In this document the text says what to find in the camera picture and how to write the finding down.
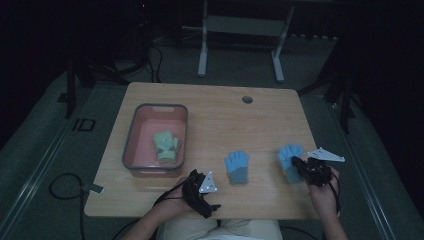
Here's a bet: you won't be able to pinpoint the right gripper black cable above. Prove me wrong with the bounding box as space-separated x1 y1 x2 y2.
328 171 342 216

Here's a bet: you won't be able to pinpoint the blue glove with small decoration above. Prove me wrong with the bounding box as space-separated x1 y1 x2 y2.
277 143 306 184

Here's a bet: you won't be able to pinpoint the person's right hand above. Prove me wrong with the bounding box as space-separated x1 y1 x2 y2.
307 167 341 218

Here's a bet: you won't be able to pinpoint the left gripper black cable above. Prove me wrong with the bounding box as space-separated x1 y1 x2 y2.
111 174 198 240

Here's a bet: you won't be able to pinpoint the blue glove with grey cuff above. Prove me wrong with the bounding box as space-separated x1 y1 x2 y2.
224 150 251 185

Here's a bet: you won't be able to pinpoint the metal floor rail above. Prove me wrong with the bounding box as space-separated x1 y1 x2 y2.
328 99 398 240
0 109 88 234

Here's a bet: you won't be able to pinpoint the pink basin with grey rim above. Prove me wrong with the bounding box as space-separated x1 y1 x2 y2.
121 103 189 178

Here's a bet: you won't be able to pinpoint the thin black background cable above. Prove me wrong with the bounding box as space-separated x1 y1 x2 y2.
146 42 165 84

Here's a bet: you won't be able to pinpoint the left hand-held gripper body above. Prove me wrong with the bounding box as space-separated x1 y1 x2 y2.
182 169 219 215

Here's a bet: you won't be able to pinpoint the green mitten with buttons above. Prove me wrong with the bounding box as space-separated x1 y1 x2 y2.
152 130 178 165

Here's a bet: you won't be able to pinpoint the black floor cable loop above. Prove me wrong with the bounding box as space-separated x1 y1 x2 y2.
48 172 87 240

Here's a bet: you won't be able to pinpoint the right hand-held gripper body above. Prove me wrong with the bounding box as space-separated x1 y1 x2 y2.
301 146 346 188

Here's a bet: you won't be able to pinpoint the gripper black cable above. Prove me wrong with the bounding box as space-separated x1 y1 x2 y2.
111 174 198 240
328 171 342 216

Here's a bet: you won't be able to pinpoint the person's light trousers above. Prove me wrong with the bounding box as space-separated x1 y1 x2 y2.
156 218 284 240

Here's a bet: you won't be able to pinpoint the white metal table frame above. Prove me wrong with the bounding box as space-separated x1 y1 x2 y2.
197 0 296 84

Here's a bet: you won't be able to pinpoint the person's left hand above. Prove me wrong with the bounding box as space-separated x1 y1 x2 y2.
156 181 198 217

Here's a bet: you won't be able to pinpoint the plain green mitten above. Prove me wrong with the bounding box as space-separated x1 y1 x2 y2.
171 136 182 159

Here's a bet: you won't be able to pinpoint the black tripod stand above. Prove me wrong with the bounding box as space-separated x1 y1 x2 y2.
297 33 359 135
56 0 158 120

